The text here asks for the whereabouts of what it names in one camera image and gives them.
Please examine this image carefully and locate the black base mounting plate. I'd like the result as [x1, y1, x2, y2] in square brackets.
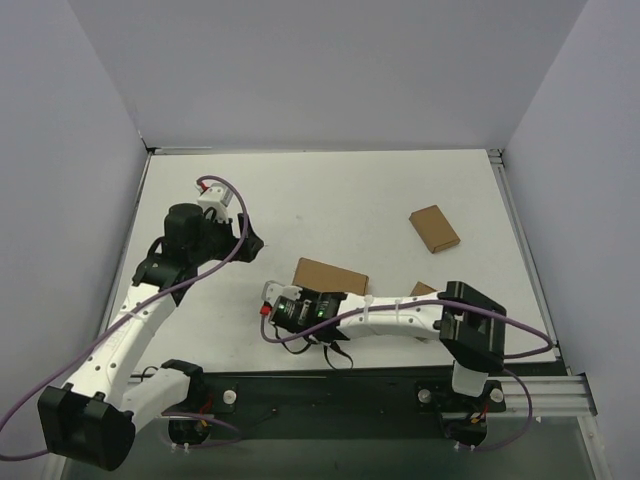
[166, 367, 506, 446]

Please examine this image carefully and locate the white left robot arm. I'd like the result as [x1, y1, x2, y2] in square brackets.
[37, 203, 264, 471]

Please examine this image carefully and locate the aluminium front rail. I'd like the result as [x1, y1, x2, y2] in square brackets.
[487, 375, 598, 419]

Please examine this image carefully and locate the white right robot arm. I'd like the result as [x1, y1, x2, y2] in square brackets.
[260, 281, 506, 398]

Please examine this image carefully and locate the cardboard box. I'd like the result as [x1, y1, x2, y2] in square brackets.
[409, 205, 460, 254]
[410, 281, 438, 296]
[292, 258, 369, 295]

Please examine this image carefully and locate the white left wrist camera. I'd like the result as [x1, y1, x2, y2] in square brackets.
[197, 182, 234, 223]

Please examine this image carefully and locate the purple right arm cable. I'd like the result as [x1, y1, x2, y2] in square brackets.
[259, 297, 556, 454]

